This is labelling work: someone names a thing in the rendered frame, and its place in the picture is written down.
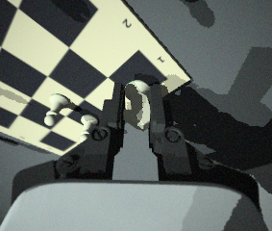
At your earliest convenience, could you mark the white pawn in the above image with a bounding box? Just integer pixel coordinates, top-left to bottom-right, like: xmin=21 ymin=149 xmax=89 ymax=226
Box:
xmin=80 ymin=115 xmax=98 ymax=142
xmin=44 ymin=93 xmax=69 ymax=126

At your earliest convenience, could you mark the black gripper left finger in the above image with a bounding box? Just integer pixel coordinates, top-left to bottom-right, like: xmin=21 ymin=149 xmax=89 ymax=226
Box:
xmin=11 ymin=83 xmax=126 ymax=207

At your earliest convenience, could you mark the chessboard with chess pieces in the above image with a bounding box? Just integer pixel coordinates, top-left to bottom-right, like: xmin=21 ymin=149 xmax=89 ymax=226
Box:
xmin=0 ymin=0 xmax=190 ymax=155

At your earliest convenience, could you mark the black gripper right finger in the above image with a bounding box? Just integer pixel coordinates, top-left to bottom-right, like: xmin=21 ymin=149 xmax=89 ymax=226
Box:
xmin=148 ymin=84 xmax=260 ymax=211

